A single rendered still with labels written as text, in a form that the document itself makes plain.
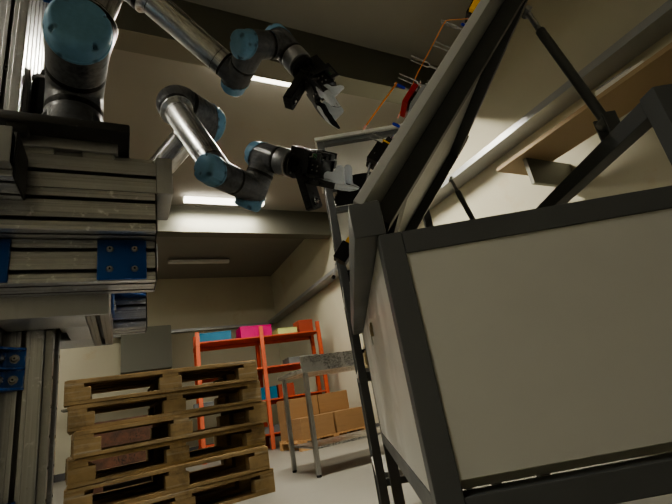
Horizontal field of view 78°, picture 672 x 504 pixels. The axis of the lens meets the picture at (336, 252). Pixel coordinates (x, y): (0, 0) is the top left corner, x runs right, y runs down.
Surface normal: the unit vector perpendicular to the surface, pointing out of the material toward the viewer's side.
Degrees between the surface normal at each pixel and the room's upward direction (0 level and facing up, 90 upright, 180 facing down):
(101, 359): 90
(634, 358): 90
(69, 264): 90
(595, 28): 90
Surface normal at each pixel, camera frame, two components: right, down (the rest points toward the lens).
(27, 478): 0.42, -0.37
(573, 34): -0.89, 0.00
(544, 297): -0.04, -0.33
